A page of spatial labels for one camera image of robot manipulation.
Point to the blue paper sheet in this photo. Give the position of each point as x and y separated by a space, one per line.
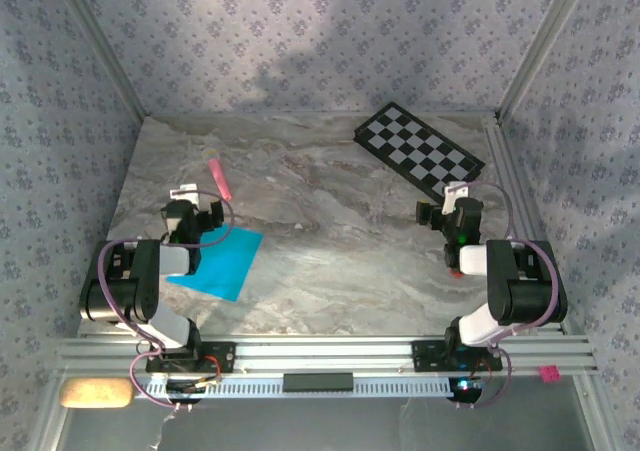
225 266

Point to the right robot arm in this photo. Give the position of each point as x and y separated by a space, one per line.
520 281

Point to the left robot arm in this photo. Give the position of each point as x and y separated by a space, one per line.
145 271

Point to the pink toy microphone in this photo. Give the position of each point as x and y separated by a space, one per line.
217 173

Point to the black white chessboard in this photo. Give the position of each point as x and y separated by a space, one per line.
415 146

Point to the black round controller board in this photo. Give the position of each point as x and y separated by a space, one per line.
186 387
465 390

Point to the tan sponge block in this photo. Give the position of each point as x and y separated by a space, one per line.
97 392

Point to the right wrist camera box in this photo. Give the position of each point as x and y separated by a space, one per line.
452 196

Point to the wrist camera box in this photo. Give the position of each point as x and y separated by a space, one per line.
182 192
452 196

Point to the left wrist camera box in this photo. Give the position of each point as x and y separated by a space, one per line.
182 192

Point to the aluminium side rail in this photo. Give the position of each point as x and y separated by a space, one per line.
500 146

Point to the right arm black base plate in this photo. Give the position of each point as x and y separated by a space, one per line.
427 356

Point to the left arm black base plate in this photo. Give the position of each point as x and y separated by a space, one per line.
220 358

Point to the long aluminium base rail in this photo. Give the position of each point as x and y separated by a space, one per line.
325 353

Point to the aluminium frame post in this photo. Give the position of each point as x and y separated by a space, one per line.
543 46
105 46
47 421
595 416

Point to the black box on duct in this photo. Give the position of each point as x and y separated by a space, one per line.
318 382

